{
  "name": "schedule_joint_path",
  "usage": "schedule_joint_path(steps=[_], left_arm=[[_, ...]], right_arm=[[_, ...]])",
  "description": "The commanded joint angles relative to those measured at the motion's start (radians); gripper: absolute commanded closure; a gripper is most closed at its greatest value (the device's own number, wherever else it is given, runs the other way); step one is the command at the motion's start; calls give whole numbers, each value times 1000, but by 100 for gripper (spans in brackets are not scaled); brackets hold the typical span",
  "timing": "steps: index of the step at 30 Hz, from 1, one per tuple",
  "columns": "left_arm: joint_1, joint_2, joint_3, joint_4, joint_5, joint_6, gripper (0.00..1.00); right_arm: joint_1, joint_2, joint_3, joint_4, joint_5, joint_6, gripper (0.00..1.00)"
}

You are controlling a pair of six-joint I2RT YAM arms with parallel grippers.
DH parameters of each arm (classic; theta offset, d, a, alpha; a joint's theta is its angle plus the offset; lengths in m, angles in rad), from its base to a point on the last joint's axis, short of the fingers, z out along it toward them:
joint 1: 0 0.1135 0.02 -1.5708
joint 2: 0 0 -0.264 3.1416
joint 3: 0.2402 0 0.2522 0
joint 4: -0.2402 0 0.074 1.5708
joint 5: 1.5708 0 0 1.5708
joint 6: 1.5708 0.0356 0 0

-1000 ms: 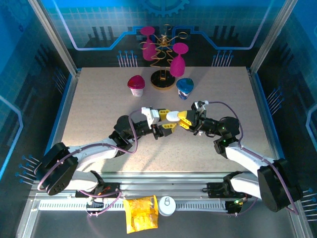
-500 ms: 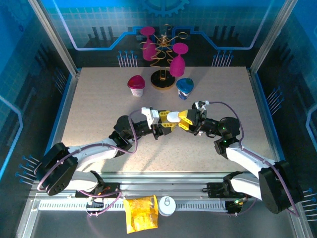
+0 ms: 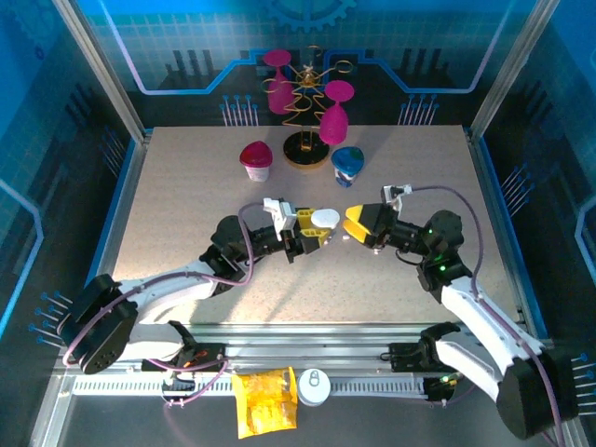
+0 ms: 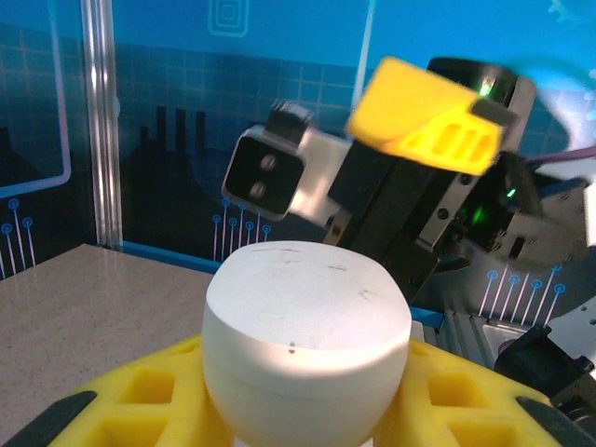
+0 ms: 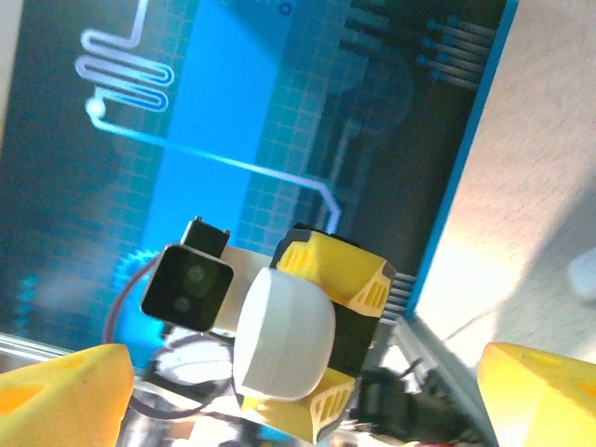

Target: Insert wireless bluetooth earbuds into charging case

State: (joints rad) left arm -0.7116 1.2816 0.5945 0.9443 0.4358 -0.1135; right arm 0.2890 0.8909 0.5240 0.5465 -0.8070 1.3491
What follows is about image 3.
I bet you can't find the white cup blue lid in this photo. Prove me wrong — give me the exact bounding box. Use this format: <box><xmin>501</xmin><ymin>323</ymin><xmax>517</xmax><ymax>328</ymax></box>
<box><xmin>331</xmin><ymin>145</ymin><xmax>365</xmax><ymax>188</ymax></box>

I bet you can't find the white cup red lid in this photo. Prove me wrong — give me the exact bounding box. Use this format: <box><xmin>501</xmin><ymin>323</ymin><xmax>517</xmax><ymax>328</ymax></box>
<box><xmin>238</xmin><ymin>141</ymin><xmax>274</xmax><ymax>183</ymax></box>

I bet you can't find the pink wine glass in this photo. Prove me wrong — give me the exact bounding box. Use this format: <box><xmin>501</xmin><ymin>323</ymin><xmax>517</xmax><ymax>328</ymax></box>
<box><xmin>318</xmin><ymin>79</ymin><xmax>355</xmax><ymax>145</ymax></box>
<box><xmin>262</xmin><ymin>48</ymin><xmax>295</xmax><ymax>115</ymax></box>

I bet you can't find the white tin can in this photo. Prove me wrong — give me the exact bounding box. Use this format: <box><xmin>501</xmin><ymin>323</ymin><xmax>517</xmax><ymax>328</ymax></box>
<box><xmin>296</xmin><ymin>367</ymin><xmax>332</xmax><ymax>408</ymax></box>

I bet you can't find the black controller box green light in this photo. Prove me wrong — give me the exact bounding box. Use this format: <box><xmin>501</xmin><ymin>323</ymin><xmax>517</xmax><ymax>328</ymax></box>
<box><xmin>422</xmin><ymin>372</ymin><xmax>463</xmax><ymax>405</ymax></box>

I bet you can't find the yellow snack bag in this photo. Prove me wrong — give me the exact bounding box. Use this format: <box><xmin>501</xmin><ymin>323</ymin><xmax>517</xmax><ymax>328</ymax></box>
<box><xmin>231</xmin><ymin>366</ymin><xmax>299</xmax><ymax>440</ymax></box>

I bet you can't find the gold wire glass rack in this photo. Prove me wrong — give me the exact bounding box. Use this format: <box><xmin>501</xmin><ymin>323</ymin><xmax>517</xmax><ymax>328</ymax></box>
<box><xmin>260</xmin><ymin>45</ymin><xmax>355</xmax><ymax>169</ymax></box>

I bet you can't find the aluminium table side rail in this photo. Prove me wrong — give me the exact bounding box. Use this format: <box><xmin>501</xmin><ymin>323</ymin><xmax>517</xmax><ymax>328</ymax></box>
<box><xmin>83</xmin><ymin>129</ymin><xmax>155</xmax><ymax>292</ymax></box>
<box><xmin>464</xmin><ymin>126</ymin><xmax>551</xmax><ymax>337</ymax></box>

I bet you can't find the aluminium mounting rail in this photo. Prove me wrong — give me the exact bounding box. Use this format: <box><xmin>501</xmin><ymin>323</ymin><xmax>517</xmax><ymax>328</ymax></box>
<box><xmin>55</xmin><ymin>320</ymin><xmax>558</xmax><ymax>376</ymax></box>

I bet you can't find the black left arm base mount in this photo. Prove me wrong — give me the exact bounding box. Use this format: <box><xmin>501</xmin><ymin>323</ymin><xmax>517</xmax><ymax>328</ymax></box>
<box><xmin>142</xmin><ymin>342</ymin><xmax>228</xmax><ymax>373</ymax></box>

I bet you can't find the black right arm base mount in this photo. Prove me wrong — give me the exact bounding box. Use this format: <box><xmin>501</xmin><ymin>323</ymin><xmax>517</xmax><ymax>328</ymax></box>
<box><xmin>387</xmin><ymin>341</ymin><xmax>441</xmax><ymax>373</ymax></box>

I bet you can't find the white slotted cable tray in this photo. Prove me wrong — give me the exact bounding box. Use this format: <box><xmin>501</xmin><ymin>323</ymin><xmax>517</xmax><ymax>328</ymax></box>
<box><xmin>73</xmin><ymin>374</ymin><xmax>432</xmax><ymax>398</ymax></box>

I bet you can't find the aluminium frame post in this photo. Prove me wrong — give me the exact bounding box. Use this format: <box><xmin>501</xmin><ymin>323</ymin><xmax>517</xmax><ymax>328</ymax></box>
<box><xmin>49</xmin><ymin>0</ymin><xmax>154</xmax><ymax>143</ymax></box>
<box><xmin>467</xmin><ymin>0</ymin><xmax>562</xmax><ymax>136</ymax></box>

